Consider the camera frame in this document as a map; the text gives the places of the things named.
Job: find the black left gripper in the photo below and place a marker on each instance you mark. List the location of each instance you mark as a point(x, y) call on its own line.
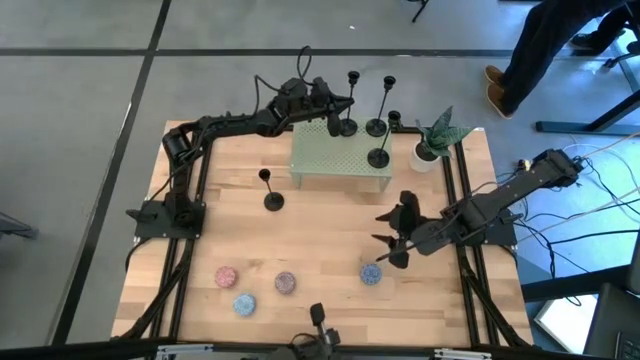
point(305, 97)

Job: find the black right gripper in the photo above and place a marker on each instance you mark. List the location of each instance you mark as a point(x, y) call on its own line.
point(415, 232)

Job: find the black metal candlestick holder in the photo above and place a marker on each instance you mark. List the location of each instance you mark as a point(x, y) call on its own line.
point(350, 129)
point(378, 158)
point(274, 202)
point(376, 128)

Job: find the dark blue floral coaster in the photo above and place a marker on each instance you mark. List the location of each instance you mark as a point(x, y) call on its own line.
point(371, 274)

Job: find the maroon patterned round coaster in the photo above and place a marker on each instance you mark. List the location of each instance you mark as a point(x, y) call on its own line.
point(285, 282)

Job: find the pink patterned round coaster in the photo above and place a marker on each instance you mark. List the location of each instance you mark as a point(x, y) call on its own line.
point(226, 276)

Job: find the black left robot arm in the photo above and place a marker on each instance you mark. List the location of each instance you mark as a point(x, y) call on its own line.
point(225, 124)

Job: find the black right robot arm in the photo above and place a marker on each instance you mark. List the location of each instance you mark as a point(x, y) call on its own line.
point(505, 197)

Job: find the green perforated metal shelf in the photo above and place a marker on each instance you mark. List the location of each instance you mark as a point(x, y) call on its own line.
point(320, 150)

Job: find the potted snake plant white pot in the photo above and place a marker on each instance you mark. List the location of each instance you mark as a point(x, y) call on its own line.
point(417, 162)

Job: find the black stand leg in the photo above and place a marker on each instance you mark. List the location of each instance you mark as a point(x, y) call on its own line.
point(420, 9)

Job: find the light blue patterned coaster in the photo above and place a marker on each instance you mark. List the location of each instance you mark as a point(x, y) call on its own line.
point(244, 304)

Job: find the black floor beam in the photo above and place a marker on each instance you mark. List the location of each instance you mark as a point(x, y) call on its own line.
point(570, 285)

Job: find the white board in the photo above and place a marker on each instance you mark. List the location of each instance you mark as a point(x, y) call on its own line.
point(565, 320)

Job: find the person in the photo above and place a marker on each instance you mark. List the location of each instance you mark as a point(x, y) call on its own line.
point(540, 40)
point(582, 41)

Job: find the black desk foot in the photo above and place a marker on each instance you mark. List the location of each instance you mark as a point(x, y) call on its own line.
point(585, 126)

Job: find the dark laptop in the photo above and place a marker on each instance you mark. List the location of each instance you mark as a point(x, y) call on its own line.
point(612, 320)

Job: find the black office chair base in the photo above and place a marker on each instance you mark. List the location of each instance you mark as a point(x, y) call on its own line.
point(622, 59)

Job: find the grey floor object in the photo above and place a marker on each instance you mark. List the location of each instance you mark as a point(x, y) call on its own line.
point(15, 227)

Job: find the black camera on mount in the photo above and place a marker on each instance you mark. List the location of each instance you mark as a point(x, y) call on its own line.
point(317, 315)

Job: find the silver aluminium bracket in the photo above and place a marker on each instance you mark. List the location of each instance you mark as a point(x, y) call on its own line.
point(462, 354)
point(185, 351)

